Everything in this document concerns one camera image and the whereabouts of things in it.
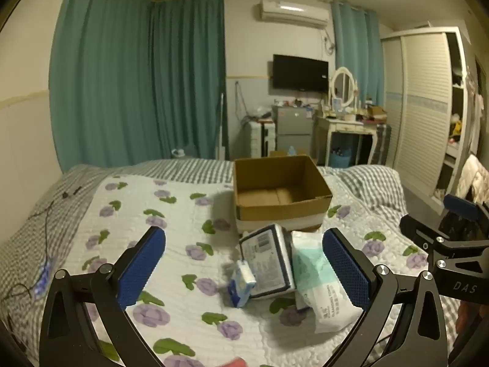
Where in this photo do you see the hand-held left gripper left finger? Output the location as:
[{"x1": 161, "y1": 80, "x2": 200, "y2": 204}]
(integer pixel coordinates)
[{"x1": 38, "y1": 226, "x2": 167, "y2": 367}]

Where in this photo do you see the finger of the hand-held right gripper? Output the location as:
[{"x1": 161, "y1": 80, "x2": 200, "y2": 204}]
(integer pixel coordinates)
[
  {"x1": 443, "y1": 194, "x2": 489, "y2": 223},
  {"x1": 399, "y1": 214, "x2": 453, "y2": 255}
]

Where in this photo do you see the clear plastic bag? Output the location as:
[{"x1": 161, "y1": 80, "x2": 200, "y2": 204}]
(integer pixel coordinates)
[{"x1": 244, "y1": 105, "x2": 273, "y2": 123}]

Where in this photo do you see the brown cardboard box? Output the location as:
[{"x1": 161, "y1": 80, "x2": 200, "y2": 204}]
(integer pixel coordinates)
[{"x1": 233, "y1": 155, "x2": 334, "y2": 234}]

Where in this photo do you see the white floral quilt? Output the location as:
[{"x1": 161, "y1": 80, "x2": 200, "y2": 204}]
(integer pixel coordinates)
[{"x1": 38, "y1": 174, "x2": 463, "y2": 367}]

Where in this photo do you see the grey mini fridge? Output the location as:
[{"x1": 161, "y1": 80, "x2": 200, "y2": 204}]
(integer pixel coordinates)
[{"x1": 272, "y1": 105, "x2": 314, "y2": 157}]

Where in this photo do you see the small blue tissue pack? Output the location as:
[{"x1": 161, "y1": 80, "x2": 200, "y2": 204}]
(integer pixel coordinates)
[{"x1": 228, "y1": 260, "x2": 256, "y2": 308}]

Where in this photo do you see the black cable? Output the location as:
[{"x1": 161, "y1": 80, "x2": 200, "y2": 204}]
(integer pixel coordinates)
[{"x1": 0, "y1": 185, "x2": 83, "y2": 302}]

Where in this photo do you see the blue plastic basket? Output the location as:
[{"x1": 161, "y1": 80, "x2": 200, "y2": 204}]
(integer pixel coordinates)
[{"x1": 329, "y1": 149, "x2": 352, "y2": 168}]

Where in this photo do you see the white vanity table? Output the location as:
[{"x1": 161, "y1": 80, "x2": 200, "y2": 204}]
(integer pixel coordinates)
[{"x1": 313, "y1": 115, "x2": 379, "y2": 169}]

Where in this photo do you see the green white towel pack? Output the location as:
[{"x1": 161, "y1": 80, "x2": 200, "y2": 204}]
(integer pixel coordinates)
[{"x1": 291, "y1": 231, "x2": 362, "y2": 334}]

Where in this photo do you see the wide teal curtain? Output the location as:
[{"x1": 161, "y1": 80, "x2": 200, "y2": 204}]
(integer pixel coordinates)
[{"x1": 49, "y1": 0, "x2": 155, "y2": 172}]

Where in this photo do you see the black wall television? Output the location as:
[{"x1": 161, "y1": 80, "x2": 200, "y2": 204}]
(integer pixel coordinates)
[{"x1": 272, "y1": 54, "x2": 329, "y2": 94}]

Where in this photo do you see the white slatted wardrobe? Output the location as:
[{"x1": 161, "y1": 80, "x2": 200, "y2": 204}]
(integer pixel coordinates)
[{"x1": 380, "y1": 27, "x2": 476, "y2": 203}]

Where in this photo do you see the floral quilted bed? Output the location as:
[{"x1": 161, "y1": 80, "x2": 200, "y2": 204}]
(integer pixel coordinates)
[{"x1": 0, "y1": 158, "x2": 407, "y2": 367}]

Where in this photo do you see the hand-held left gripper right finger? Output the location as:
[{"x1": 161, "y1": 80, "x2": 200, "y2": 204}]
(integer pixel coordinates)
[{"x1": 322, "y1": 228, "x2": 448, "y2": 367}]

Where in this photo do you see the narrow teal curtain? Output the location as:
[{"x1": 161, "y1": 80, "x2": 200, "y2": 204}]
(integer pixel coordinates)
[{"x1": 330, "y1": 0, "x2": 386, "y2": 108}]

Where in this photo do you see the white oval vanity mirror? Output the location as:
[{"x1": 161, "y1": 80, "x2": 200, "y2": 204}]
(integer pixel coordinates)
[{"x1": 329, "y1": 67, "x2": 358, "y2": 108}]

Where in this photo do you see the white air conditioner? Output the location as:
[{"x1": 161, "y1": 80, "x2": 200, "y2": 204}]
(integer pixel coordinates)
[{"x1": 254, "y1": 0, "x2": 330, "y2": 28}]

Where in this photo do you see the white drawer cabinet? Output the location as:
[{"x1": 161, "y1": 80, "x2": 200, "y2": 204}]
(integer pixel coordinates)
[{"x1": 244, "y1": 120, "x2": 276, "y2": 158}]

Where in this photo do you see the navy-edged tissue pack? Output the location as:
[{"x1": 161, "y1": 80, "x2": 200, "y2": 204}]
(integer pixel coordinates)
[{"x1": 239, "y1": 224, "x2": 296, "y2": 299}]

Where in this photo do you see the small open cardboard box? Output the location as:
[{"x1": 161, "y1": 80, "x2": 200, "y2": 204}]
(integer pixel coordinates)
[{"x1": 269, "y1": 146, "x2": 318, "y2": 161}]

